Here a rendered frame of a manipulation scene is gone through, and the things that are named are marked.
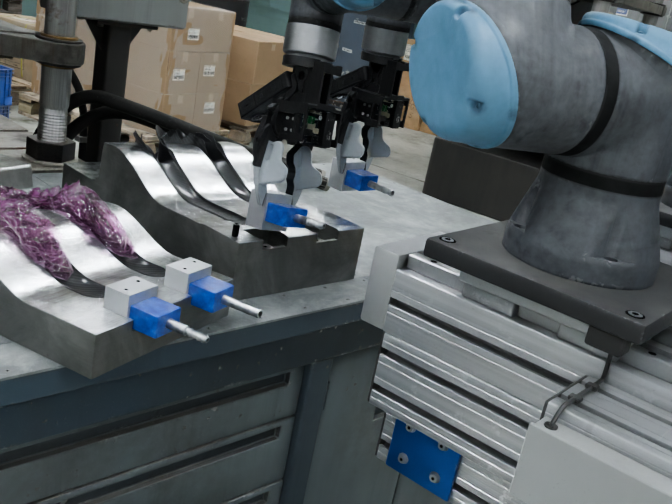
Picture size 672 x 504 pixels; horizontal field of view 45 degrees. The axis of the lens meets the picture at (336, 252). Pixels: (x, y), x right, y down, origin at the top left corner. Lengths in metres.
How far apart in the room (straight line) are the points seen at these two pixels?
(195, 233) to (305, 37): 0.33
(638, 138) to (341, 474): 0.98
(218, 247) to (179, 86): 4.05
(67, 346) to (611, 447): 0.57
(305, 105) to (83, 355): 0.44
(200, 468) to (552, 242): 0.71
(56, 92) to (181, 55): 3.40
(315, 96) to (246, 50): 4.77
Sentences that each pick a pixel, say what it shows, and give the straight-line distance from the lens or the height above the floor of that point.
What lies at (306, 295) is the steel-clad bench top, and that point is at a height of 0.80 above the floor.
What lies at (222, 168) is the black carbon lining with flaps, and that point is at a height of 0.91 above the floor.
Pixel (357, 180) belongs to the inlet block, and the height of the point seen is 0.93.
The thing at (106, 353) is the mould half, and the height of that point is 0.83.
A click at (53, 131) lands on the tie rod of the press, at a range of 1.79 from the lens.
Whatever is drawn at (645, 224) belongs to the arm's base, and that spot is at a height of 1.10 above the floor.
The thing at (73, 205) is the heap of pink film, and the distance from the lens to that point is 1.14.
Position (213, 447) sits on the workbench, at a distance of 1.27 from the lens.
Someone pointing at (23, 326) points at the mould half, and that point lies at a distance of 0.98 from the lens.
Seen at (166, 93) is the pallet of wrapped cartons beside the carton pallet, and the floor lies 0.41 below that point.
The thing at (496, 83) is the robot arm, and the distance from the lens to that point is 0.66.
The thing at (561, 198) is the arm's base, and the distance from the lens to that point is 0.78.
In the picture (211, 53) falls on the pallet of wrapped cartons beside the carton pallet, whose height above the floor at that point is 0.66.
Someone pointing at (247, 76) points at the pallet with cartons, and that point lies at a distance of 5.88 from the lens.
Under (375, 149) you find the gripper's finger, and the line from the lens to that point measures 1.46.
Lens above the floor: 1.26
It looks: 18 degrees down
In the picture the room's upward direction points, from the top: 11 degrees clockwise
